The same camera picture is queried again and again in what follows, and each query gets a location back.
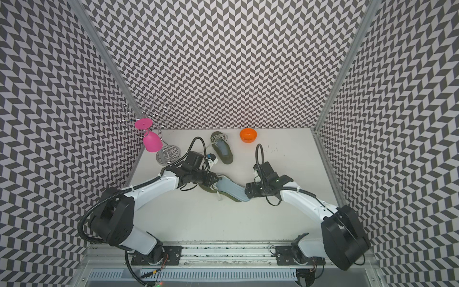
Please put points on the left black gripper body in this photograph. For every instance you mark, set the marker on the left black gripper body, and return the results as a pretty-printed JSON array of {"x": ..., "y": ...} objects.
[{"x": 202, "y": 177}]

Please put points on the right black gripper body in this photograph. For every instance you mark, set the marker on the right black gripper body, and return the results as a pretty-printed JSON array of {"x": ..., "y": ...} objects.
[{"x": 257, "y": 190}]

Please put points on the grey-blue insole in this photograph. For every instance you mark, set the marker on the grey-blue insole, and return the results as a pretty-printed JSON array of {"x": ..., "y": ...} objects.
[{"x": 231, "y": 189}]

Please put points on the olive green sandal with laces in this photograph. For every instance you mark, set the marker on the olive green sandal with laces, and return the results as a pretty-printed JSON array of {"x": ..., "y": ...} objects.
[{"x": 219, "y": 142}]

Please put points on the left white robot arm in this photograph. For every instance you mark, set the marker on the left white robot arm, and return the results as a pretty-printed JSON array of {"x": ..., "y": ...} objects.
[{"x": 111, "y": 219}]

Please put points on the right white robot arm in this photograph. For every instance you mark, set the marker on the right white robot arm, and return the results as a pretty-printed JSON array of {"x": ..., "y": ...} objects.
[{"x": 342, "y": 240}]

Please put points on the pink plastic wine glass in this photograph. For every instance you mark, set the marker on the pink plastic wine glass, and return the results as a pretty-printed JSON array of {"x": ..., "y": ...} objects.
[{"x": 151, "y": 140}]

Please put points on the orange bowl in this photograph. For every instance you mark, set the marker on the orange bowl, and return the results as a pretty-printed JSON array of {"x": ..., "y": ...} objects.
[{"x": 248, "y": 135}]

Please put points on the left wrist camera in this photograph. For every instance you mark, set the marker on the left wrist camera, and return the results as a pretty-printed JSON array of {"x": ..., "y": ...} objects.
[{"x": 212, "y": 160}]

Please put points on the silver wire glass rack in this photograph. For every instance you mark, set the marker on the silver wire glass rack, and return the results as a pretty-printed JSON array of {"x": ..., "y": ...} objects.
[{"x": 169, "y": 153}]

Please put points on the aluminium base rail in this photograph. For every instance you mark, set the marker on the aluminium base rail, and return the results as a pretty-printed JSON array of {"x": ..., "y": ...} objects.
[{"x": 222, "y": 264}]

